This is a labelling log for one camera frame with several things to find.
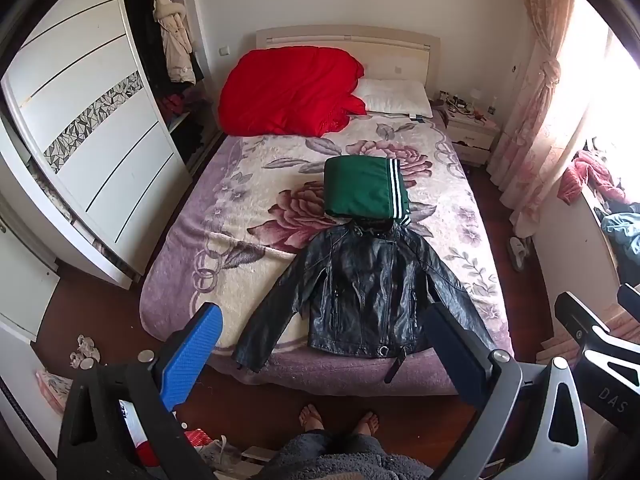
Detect black leather jacket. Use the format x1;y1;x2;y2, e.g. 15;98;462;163
232;220;494;382

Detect pink clothes on windowsill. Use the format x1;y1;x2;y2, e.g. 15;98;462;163
556;151;623;205

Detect small shoes on floor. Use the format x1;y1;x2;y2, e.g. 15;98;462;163
70;335;101;370

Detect white slippers by curtain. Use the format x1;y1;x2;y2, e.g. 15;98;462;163
508;236;529;272

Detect floral plush bed blanket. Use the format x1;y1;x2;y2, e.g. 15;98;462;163
139;114;512;396

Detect person legs and feet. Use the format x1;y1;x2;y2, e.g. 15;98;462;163
256;404;433;479

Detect folded green striped jacket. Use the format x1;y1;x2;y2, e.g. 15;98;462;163
323;155;410;226

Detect pink floral curtain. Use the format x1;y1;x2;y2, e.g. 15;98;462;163
487;0;575;238

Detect white bedside nightstand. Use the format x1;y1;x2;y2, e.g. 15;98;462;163
438;91;500;167

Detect white sliding wardrobe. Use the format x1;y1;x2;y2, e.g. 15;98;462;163
0;0;222;340

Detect white pillow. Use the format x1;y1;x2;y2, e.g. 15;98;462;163
352;78;433;118

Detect red duvet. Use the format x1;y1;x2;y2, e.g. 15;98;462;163
218;46;366;138

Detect beige wooden headboard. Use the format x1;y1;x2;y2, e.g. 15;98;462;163
256;25;442;99

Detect beige hanging coat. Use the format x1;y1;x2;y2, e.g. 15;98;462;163
153;0;196;84

